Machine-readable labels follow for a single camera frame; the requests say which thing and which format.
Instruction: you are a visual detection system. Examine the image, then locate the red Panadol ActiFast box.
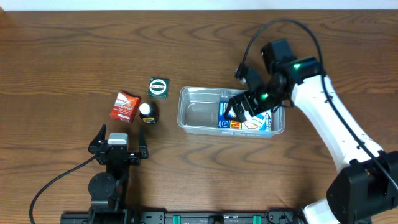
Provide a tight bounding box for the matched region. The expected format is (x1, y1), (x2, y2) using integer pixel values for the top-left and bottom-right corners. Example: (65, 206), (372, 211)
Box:
(109, 92), (141, 123)

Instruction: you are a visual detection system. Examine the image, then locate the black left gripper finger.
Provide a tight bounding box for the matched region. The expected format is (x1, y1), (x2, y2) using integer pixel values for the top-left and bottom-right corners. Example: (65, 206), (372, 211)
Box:
(89, 124), (106, 147)
(139, 126), (147, 152)

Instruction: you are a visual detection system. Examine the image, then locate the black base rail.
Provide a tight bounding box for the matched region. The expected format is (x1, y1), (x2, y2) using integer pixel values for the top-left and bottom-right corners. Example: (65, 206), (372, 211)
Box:
(60, 210), (306, 224)

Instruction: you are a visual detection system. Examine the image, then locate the dark Woods syrup bottle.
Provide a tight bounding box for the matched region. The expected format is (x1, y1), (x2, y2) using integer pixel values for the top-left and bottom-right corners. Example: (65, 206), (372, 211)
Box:
(139, 102), (159, 124)

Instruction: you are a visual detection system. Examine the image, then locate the white Panadol box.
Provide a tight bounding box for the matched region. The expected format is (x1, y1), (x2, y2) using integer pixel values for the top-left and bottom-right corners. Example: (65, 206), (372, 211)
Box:
(243, 111), (272, 130)

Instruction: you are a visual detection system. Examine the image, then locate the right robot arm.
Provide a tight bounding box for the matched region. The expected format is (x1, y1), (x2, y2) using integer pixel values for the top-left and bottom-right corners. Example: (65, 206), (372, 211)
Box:
(224, 39), (397, 223)

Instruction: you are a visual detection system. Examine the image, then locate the green Zam-Buk box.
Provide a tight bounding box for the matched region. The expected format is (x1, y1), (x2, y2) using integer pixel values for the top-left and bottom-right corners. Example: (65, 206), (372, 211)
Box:
(148, 78), (170, 99)

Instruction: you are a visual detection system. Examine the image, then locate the clear plastic container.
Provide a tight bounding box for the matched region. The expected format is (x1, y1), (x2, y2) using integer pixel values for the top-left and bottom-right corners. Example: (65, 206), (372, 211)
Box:
(177, 86), (285, 138)

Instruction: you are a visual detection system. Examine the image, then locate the blue Kool Fever box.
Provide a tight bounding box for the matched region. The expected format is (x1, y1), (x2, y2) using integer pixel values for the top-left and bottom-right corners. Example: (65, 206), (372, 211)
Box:
(218, 101), (273, 132)

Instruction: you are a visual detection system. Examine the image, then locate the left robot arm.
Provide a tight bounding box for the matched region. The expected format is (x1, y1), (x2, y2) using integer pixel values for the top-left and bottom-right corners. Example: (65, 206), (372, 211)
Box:
(87, 125), (149, 224)

